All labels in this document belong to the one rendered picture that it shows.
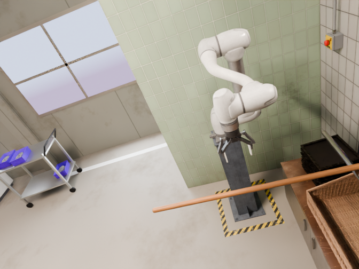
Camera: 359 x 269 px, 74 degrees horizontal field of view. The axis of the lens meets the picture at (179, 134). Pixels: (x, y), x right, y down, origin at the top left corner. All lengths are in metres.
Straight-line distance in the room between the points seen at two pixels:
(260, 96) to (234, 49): 0.53
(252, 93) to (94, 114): 3.55
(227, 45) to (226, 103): 0.54
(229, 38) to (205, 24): 0.61
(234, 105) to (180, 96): 1.28
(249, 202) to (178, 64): 1.50
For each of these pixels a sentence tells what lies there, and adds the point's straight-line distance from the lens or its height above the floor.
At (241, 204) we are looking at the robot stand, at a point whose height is 0.18.
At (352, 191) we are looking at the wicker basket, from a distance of 2.10.
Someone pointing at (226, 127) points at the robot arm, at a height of 1.55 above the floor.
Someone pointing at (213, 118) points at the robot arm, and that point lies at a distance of 1.91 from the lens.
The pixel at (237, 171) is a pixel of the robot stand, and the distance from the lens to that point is 2.24.
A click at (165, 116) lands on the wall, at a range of 2.46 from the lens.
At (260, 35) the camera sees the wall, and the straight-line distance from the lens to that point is 2.24.
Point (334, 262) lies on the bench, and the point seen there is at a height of 0.58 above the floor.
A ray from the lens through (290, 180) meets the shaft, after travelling 1.37.
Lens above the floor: 2.24
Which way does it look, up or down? 33 degrees down
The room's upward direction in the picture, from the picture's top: 23 degrees counter-clockwise
